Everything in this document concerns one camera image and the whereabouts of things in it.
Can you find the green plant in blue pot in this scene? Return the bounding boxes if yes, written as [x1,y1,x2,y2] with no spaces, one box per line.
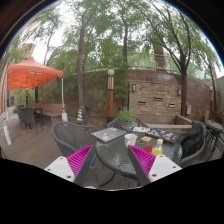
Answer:
[117,106,138,132]

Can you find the black jacket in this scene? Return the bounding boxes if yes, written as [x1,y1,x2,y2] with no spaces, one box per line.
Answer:
[179,121,205,159]

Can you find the wooden bench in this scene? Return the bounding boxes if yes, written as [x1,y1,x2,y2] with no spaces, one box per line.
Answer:
[32,102,64,126]

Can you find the clear bottle with yellow label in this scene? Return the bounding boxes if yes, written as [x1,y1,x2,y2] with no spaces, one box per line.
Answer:
[151,138,165,157]

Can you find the small yellow card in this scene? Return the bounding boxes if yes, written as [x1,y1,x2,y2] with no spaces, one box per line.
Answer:
[140,135,153,143]

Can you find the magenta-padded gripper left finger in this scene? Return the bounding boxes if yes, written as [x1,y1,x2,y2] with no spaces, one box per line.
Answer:
[44,143,98,187]

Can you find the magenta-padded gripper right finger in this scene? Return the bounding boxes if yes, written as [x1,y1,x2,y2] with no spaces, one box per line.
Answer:
[127,144,183,187]

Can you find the black laptop with stickers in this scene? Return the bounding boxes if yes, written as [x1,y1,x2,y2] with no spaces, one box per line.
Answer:
[145,128,182,145]

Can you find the round dark side table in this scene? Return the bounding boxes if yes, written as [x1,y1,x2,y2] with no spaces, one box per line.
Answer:
[204,119,224,158]

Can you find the blue yellow striped cone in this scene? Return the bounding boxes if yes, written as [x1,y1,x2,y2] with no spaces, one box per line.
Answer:
[75,105,85,124]

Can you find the group of dark chairs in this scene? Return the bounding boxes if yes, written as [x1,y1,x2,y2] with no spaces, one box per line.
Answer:
[15,105,44,131]

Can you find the white mug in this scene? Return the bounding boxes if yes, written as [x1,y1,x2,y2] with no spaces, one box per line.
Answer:
[124,133,138,149]

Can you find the grey laptop with stickers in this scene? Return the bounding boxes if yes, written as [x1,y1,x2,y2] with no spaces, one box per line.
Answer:
[90,126,128,144]

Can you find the orange canopy tent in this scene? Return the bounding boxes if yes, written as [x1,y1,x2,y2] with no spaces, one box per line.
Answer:
[4,56,69,123]

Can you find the white printed booklet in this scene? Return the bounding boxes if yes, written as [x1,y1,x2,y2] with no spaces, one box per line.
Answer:
[132,126,151,134]

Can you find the wooden lamp post, globe light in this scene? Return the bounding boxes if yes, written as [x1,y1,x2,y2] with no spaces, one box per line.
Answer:
[106,68,116,124]

